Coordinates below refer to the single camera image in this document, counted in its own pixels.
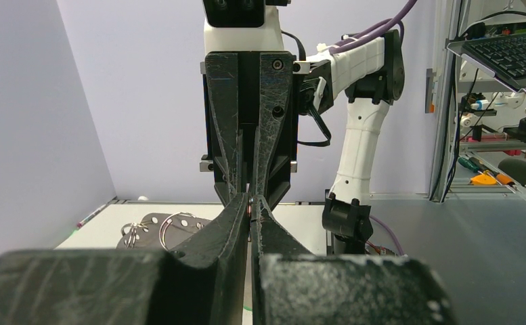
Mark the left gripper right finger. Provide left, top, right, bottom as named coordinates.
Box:
left=250, top=195, right=457, bottom=324

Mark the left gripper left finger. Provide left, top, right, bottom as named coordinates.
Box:
left=0, top=194, right=249, bottom=324

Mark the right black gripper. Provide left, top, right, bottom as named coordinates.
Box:
left=200, top=51, right=299, bottom=208

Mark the metal crescent keyring plate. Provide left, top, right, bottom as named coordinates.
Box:
left=116, top=212, right=211, bottom=251

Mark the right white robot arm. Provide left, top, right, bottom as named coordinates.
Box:
left=202, top=27, right=404, bottom=257

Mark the black computer keyboard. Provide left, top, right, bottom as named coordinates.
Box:
left=447, top=32, right=526, bottom=93

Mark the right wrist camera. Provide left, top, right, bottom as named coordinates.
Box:
left=203, top=0, right=291, bottom=54

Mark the green handled screwdriver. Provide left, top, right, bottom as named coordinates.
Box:
left=458, top=157, right=487, bottom=173

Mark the orange handled tool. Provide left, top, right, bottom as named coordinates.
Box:
left=470, top=171, right=515, bottom=186

